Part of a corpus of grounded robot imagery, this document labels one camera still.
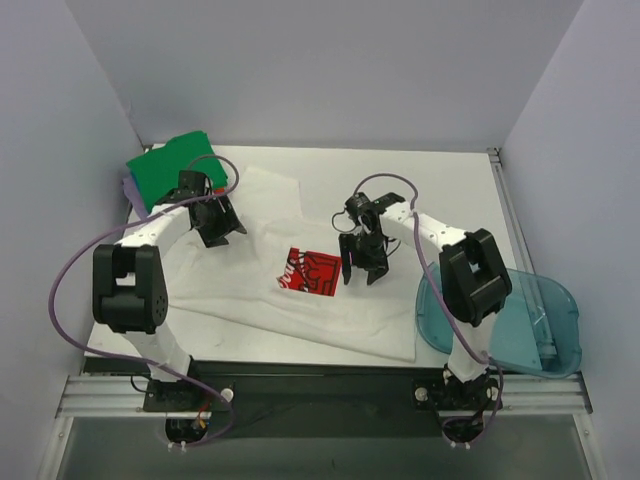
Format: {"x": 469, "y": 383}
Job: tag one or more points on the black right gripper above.
{"x": 365, "y": 255}

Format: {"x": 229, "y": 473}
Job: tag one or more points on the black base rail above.
{"x": 281, "y": 401}

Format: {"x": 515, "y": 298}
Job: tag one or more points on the aluminium frame rail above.
{"x": 540, "y": 431}

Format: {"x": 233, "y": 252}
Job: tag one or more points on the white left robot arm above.
{"x": 130, "y": 294}

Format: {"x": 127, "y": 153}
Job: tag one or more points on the teal plastic bin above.
{"x": 536, "y": 333}

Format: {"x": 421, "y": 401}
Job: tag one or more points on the white t-shirt red print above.
{"x": 265, "y": 278}

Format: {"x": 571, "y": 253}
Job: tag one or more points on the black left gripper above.
{"x": 218, "y": 225}

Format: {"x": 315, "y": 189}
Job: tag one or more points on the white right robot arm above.
{"x": 465, "y": 269}

